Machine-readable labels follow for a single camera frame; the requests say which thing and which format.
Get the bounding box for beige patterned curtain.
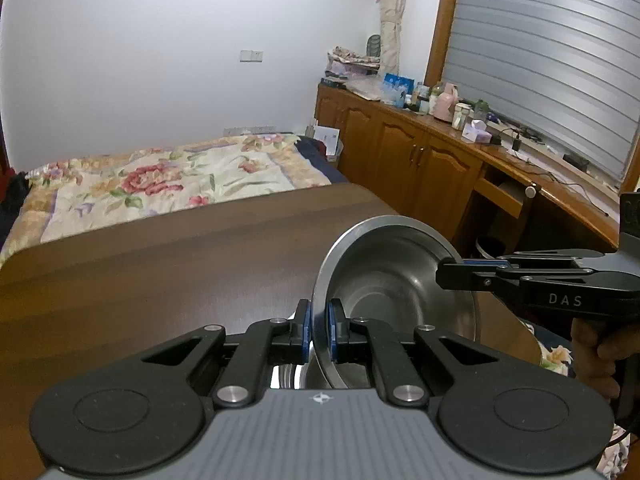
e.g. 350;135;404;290
378;0;407;76

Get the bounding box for large steel bowl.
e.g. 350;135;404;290
270;360;326;390

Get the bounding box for dark clothes on bed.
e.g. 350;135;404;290
0;172;32;245

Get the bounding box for right hand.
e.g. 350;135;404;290
570;318;620;401

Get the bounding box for pink tissue box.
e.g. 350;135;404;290
462;119;492;144

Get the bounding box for blue picture card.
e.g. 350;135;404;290
381;73;414;108

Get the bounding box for white wall switch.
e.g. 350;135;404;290
240;50;264;63

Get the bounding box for grey window blind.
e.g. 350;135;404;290
442;0;639;180

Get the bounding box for pink thermos jug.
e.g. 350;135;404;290
433;82;459;124

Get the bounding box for stack of folded fabrics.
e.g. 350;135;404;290
324;47;380;82

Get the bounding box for floral bed quilt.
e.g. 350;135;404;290
0;132;632;480

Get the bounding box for wooden sideboard cabinet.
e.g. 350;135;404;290
314;84;618;256

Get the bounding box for white paper bag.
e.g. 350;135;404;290
314;126;343;162

